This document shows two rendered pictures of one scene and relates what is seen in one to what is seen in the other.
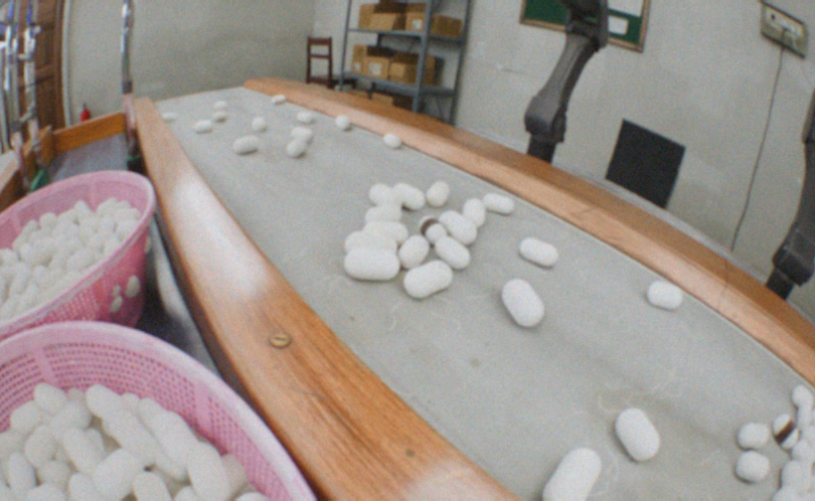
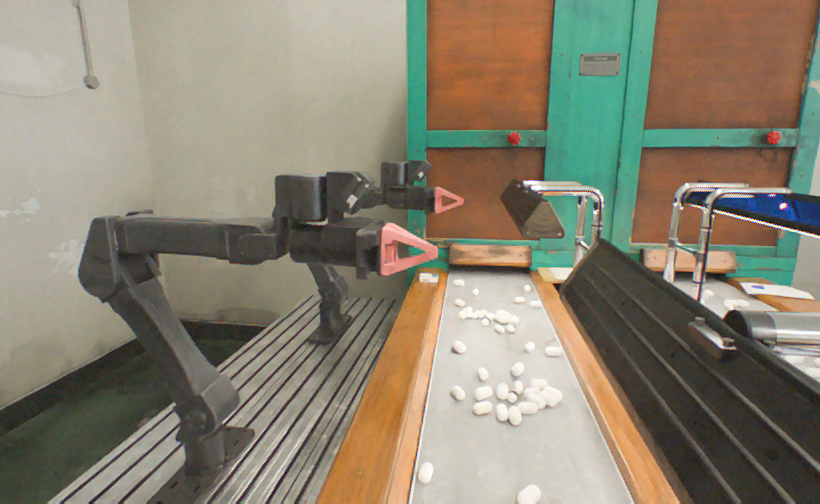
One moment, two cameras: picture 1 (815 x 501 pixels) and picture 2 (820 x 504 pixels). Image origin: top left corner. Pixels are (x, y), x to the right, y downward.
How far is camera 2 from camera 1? 102 cm
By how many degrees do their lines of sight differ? 111
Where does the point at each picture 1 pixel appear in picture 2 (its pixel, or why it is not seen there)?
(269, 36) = not seen: outside the picture
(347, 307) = (568, 395)
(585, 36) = (142, 277)
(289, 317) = (592, 382)
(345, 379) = (585, 369)
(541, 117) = (230, 402)
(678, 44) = not seen: outside the picture
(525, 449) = (552, 361)
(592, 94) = not seen: outside the picture
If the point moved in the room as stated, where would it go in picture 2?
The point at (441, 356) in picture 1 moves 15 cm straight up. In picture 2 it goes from (552, 377) to (557, 309)
